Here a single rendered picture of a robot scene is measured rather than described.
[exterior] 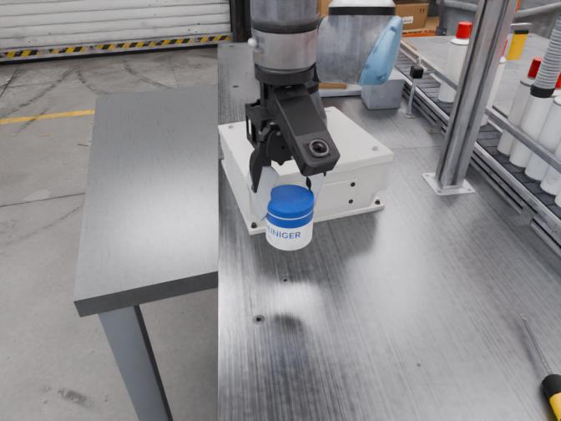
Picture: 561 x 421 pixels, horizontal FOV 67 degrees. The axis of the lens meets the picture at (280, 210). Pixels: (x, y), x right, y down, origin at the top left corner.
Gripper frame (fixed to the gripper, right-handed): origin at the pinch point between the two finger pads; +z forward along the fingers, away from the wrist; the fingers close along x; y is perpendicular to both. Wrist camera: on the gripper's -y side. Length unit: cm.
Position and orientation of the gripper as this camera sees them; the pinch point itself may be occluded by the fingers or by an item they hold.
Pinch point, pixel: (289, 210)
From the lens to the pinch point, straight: 60.3
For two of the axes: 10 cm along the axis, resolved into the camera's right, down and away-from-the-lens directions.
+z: 0.0, 8.1, 5.9
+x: -9.2, 2.4, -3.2
